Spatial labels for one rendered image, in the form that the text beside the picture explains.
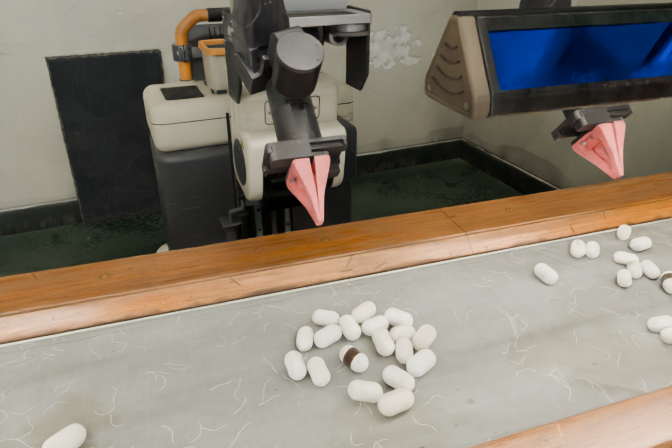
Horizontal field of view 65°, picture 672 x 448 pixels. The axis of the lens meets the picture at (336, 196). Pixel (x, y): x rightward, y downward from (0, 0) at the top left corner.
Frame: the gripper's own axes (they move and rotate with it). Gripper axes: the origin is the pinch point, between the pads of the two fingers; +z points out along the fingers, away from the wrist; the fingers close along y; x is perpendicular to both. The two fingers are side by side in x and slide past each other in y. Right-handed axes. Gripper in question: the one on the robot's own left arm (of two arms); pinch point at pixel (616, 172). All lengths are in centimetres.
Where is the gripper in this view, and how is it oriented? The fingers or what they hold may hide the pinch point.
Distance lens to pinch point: 86.1
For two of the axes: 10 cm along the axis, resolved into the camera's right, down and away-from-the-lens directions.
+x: -2.1, 4.2, 8.8
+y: 9.5, -1.4, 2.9
